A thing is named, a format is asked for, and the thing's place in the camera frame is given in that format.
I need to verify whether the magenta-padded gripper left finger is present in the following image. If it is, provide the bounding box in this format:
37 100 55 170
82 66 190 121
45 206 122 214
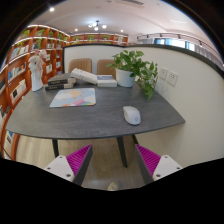
43 144 94 187

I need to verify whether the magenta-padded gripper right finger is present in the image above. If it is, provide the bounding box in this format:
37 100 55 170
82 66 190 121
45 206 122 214
134 143 184 185

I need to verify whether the white computer mouse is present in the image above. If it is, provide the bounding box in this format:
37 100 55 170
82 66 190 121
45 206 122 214
122 105 142 126

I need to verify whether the pastel printed mouse pad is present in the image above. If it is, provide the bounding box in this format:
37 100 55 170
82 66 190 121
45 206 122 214
49 87 97 109

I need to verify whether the dark metal table leg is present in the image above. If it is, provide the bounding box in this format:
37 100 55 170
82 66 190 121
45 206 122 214
116 136 129 169
51 139 60 158

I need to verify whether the thick dark hardcover book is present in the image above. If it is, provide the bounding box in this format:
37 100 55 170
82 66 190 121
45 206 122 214
44 82 75 92
47 73 77 87

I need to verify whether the blue and white book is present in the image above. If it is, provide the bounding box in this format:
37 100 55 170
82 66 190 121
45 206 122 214
96 74 118 88

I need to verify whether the white paperback book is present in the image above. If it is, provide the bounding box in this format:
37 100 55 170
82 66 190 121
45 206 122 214
69 67 99 86

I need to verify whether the green plant in white pot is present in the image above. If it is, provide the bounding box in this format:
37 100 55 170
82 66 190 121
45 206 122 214
106 49 159 100

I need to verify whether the white vase with pink flowers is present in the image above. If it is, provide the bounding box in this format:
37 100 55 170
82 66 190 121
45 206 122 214
27 49 48 92

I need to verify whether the tan upholstered chair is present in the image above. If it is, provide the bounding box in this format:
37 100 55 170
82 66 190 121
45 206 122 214
68 57 93 74
96 58 117 79

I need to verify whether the orange wooden bookshelf unit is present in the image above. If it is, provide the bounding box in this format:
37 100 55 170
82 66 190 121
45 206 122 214
0 23 129 162

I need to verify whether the grey sheer curtain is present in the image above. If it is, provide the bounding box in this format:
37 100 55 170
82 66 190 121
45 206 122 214
194 41 224 69

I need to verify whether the ceiling spotlight cluster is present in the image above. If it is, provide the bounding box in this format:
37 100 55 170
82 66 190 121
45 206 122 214
87 20 108 32

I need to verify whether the white wall socket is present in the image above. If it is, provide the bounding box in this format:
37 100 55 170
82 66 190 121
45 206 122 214
166 69 179 88
158 66 169 81

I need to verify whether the window with blue frame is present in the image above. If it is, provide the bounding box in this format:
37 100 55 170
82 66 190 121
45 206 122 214
153 37 196 52

